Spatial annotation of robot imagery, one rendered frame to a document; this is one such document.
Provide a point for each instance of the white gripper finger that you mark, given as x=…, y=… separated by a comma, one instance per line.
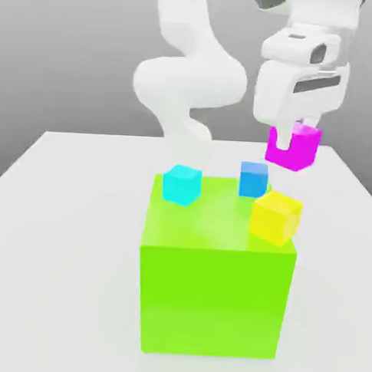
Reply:
x=310, y=122
x=284, y=137

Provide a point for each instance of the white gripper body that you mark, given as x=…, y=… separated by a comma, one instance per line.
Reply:
x=274, y=92

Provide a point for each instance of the small magenta cube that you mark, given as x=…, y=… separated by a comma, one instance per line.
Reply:
x=301, y=153

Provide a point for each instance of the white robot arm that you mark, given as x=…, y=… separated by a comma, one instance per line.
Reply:
x=191, y=81

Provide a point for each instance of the small blue cube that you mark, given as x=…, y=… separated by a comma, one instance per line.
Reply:
x=253, y=181

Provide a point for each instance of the small yellow cube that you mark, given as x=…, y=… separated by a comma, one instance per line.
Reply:
x=273, y=218

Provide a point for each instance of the small cyan cube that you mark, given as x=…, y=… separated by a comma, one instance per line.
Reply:
x=182, y=185

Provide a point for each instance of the large green box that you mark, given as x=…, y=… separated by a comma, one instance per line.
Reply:
x=214, y=298

